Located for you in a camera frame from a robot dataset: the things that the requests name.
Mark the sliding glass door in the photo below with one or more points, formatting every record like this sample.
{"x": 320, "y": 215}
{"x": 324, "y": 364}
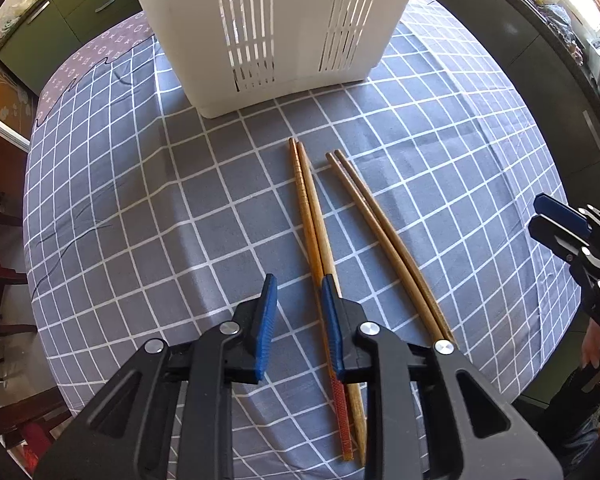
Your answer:
{"x": 0, "y": 90}

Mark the black kitchen countertop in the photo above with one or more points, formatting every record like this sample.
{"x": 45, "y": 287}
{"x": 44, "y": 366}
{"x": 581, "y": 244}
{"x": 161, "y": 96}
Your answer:
{"x": 555, "y": 75}

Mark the white plastic bag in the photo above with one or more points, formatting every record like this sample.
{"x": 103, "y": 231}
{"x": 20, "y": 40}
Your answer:
{"x": 15, "y": 15}

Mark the dark wooden chopstick pair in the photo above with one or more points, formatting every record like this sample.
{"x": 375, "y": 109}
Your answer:
{"x": 395, "y": 241}

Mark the white plastic utensil holder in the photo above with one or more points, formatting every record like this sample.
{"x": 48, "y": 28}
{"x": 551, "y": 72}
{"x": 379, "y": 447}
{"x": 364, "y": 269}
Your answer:
{"x": 180, "y": 35}

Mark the person's right hand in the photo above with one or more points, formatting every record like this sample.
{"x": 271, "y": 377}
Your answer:
{"x": 592, "y": 347}

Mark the blue checked tablecloth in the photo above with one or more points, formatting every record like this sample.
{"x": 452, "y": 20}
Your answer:
{"x": 180, "y": 210}

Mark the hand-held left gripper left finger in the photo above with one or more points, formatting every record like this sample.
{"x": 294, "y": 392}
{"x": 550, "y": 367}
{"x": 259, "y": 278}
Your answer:
{"x": 265, "y": 330}

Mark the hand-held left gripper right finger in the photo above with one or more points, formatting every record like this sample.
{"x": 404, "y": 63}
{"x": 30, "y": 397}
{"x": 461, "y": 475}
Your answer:
{"x": 331, "y": 330}

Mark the wooden chopsticks group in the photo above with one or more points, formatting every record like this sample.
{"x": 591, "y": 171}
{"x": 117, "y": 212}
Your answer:
{"x": 384, "y": 244}

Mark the green base cabinet with drawers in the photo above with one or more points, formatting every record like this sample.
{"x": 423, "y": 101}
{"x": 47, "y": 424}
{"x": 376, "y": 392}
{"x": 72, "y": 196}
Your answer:
{"x": 80, "y": 10}

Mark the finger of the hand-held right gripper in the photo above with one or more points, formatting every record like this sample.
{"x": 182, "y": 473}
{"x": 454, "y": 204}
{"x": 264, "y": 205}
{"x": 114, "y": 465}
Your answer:
{"x": 562, "y": 215}
{"x": 555, "y": 240}

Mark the long green base cabinet row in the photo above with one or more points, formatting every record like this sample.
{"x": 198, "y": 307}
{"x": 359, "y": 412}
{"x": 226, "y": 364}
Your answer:
{"x": 530, "y": 60}

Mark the light wooden chopstick pair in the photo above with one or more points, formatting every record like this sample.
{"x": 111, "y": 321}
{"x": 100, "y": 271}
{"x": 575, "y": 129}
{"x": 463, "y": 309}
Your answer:
{"x": 319, "y": 230}

